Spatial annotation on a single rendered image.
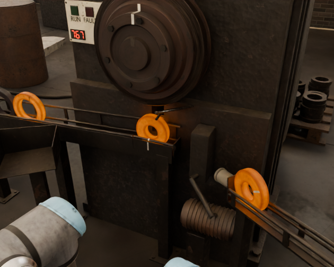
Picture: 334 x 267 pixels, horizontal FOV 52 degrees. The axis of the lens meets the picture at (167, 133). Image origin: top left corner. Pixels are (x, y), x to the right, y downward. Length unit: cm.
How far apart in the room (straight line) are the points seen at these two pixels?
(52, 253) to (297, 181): 203
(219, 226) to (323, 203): 118
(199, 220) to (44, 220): 77
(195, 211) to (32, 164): 75
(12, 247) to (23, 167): 92
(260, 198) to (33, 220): 72
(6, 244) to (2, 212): 165
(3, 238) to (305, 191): 206
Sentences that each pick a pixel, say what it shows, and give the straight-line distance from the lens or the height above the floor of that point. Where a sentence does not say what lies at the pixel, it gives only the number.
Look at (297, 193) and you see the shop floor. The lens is 248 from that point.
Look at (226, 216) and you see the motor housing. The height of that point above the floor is 53.
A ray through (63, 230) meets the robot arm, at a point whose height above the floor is 93.
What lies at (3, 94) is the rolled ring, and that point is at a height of 76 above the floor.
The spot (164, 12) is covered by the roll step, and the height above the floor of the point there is 126.
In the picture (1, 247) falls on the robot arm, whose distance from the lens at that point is 76.
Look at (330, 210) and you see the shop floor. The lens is 242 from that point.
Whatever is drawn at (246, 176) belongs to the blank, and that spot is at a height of 76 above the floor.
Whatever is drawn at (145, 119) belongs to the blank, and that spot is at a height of 79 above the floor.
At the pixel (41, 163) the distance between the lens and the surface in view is 163.
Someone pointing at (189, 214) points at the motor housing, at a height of 51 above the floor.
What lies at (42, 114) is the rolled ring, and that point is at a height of 70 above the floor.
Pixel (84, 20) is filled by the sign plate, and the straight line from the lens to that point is 163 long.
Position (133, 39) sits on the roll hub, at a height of 117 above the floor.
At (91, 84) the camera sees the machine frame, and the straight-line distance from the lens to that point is 168.
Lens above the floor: 147
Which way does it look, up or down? 30 degrees down
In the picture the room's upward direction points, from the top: straight up
